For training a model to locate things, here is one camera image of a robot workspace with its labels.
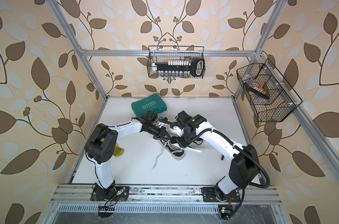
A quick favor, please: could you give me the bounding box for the socket bit set in basket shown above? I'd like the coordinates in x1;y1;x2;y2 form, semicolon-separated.
147;57;205;78

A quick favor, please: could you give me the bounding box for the black white canvas sneaker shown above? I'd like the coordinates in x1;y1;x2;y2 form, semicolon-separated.
151;140;204;170

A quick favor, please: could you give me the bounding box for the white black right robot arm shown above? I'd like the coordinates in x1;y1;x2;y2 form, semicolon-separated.
172;111;271;202

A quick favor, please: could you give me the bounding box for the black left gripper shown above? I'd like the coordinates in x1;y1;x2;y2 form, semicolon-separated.
147;123;172;140

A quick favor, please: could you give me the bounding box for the dark object in right basket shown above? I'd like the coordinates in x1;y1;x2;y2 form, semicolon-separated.
244;82;270;99

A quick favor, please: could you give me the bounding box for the black wire basket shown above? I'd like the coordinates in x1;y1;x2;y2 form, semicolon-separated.
236;59;303;122
147;45;205;79

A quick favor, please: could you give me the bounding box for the black wire basket on right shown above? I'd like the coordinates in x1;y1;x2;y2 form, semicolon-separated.
236;59;303;122

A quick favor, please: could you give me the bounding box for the yellow black work glove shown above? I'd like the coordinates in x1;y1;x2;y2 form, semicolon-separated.
100;137;124;160

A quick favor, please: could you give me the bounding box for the black wire basket at back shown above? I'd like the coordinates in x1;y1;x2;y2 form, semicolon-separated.
147;45;205;79

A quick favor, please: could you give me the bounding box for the green plastic tool case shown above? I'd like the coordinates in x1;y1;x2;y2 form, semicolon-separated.
131;93;167;117

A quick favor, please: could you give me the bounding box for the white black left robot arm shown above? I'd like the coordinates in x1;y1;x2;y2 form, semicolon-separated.
84;111;171;201

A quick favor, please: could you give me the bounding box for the aluminium frame rail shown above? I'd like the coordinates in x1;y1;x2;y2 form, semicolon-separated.
51;184;282;205

